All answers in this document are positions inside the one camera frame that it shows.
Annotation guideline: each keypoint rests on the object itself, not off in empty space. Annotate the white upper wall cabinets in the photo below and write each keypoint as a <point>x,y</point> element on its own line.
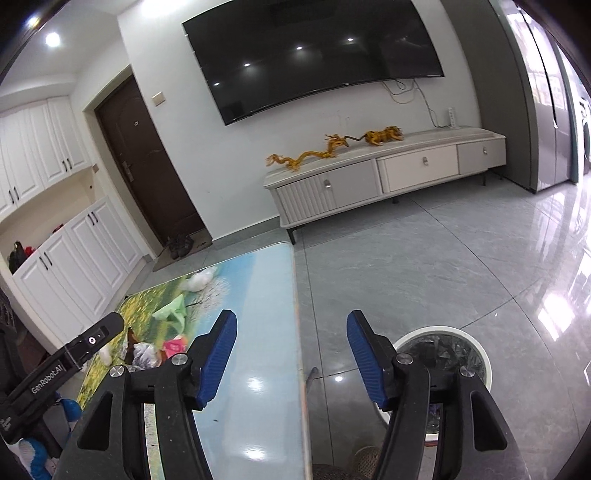
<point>41,147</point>

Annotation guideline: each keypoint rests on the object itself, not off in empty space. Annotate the dark bag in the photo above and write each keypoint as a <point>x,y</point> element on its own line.
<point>17,256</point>

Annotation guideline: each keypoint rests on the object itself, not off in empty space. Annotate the dark brown entrance door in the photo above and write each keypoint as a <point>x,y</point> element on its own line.
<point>147,166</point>

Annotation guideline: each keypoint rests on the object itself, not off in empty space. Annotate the black wall television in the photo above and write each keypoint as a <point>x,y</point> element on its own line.
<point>314,55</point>

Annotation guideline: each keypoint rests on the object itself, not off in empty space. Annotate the person's left hand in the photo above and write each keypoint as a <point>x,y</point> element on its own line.
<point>34,461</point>

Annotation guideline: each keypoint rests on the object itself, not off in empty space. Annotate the ceiling spotlight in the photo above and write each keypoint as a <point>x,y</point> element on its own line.
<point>52,39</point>

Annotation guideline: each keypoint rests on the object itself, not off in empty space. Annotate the grey plastic bag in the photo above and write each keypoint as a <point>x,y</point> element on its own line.
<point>145,355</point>

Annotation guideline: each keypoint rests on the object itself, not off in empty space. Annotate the white grey television stand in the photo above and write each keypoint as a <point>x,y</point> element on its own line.
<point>369,180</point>

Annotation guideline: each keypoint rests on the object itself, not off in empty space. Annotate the beige light switch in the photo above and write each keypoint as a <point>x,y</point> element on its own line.
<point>158,98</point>

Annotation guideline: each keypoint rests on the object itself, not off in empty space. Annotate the black bin liner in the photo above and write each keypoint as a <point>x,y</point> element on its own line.
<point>455,350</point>

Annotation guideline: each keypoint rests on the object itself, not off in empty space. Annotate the white lower cabinets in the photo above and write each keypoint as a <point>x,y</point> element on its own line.
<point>87,258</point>

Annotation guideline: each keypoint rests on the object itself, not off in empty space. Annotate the brown snack packet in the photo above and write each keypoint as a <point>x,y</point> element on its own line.
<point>130,344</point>

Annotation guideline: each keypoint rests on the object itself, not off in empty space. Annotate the yellow tiger figurine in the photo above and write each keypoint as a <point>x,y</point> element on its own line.
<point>383,136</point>

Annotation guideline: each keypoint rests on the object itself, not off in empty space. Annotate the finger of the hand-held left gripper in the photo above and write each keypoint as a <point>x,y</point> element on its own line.
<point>94,337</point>

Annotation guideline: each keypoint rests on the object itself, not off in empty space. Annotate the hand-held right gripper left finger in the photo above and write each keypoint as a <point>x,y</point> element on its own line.
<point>217,355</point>

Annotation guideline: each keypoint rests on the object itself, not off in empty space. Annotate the grey refrigerator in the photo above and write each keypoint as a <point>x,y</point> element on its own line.
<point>531,101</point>

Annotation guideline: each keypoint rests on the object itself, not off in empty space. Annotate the white translucent plastic bag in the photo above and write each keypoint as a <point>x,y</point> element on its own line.
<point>198,280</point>

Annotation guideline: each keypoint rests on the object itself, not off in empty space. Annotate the brown doormat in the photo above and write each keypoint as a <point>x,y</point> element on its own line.
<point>203,240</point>

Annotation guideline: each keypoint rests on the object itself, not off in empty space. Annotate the white washing machine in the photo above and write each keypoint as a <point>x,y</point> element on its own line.
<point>585,138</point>

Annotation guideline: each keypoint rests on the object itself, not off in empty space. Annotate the white power strip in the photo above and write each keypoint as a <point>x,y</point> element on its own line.
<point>452,117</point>

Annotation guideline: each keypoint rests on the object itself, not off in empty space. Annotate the white waste bin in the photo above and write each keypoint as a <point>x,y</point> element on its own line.
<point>443,329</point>

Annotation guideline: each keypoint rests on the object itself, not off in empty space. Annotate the yellow dragon figurine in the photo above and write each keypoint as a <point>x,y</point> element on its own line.
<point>309,154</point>

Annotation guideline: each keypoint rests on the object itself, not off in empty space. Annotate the pink packet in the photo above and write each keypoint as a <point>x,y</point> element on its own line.
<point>174,348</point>

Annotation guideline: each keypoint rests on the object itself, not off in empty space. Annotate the white tissue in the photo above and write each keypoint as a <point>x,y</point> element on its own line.
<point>107,355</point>

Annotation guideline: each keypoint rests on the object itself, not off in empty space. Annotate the brown woven stool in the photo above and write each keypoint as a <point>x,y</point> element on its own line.
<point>346,466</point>

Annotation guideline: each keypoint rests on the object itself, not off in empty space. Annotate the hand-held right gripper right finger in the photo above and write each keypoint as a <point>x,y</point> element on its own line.
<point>364,360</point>

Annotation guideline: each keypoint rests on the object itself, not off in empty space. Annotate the green paper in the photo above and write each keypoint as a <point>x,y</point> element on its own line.
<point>171,309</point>

